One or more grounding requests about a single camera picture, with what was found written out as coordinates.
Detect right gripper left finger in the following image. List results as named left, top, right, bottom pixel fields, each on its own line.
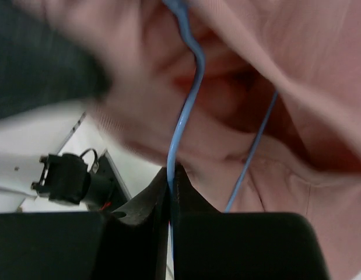
left=0, top=169, right=169, bottom=280

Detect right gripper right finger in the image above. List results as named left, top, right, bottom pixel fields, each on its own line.
left=171, top=165, right=330, bottom=279

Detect pink printed t shirt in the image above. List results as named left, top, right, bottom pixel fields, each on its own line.
left=18, top=1, right=361, bottom=279

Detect light blue wire hanger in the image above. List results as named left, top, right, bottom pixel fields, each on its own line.
left=162, top=0, right=279, bottom=280

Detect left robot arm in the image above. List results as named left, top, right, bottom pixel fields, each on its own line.
left=0, top=1, right=111, bottom=120

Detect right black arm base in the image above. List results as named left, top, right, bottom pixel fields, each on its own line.
left=31, top=148, right=130, bottom=212

